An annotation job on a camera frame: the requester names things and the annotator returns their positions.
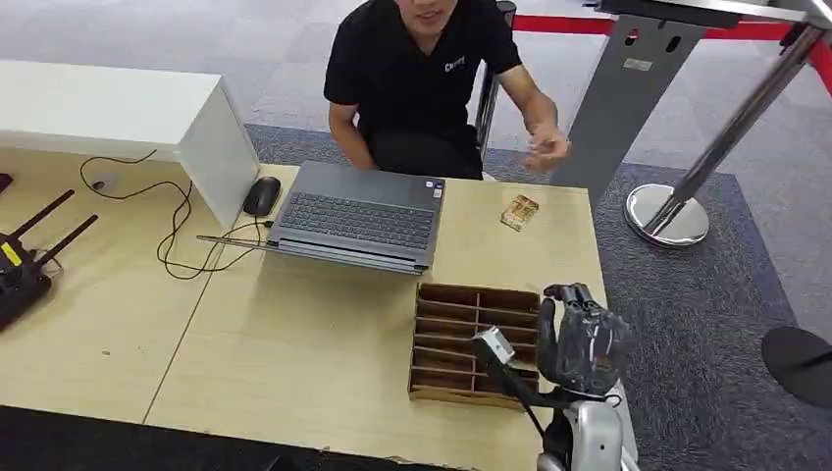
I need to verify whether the dark stand top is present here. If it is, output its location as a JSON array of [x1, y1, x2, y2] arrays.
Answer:
[[583, 0, 832, 31]]

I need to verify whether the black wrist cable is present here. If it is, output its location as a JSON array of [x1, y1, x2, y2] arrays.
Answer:
[[477, 344, 573, 438]]

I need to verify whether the grey laptop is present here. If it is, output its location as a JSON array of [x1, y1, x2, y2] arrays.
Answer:
[[196, 160, 447, 277]]

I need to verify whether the black computer mouse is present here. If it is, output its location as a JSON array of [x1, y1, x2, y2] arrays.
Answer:
[[241, 176, 283, 219]]

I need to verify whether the black chair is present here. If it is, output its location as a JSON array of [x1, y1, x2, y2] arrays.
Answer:
[[474, 0, 519, 161]]

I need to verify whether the white box cabinet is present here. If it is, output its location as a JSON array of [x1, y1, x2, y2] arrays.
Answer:
[[0, 59, 261, 230]]

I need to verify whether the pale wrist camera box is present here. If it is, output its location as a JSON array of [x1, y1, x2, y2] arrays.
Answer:
[[473, 327, 518, 365]]

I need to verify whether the wooden card box with slots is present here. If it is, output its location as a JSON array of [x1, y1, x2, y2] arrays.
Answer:
[[407, 282, 544, 411]]

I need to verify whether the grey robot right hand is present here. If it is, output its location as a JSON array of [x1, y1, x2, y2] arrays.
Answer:
[[536, 283, 637, 397]]

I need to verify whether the thin black cable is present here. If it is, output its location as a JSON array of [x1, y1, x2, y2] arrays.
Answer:
[[78, 149, 276, 282]]

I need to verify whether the black router with antennas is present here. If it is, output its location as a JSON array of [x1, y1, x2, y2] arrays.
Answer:
[[0, 188, 100, 333]]

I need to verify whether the thin cable loop at router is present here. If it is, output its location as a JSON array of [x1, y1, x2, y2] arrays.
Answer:
[[28, 248, 66, 282]]

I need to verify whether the red barrier belt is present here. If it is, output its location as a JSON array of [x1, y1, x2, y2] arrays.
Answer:
[[513, 14, 832, 93]]

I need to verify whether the grey metal stand column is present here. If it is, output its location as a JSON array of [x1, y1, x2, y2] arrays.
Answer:
[[548, 14, 708, 204]]

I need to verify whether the chrome stanchion post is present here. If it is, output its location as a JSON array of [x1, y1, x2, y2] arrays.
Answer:
[[623, 23, 832, 249]]

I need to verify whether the person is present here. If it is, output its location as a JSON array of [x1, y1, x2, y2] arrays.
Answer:
[[323, 0, 570, 182]]

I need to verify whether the person's left hand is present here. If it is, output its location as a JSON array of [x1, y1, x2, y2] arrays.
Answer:
[[523, 122, 571, 175]]

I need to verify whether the black round floor base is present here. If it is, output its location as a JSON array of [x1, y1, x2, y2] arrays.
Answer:
[[760, 326, 832, 411]]

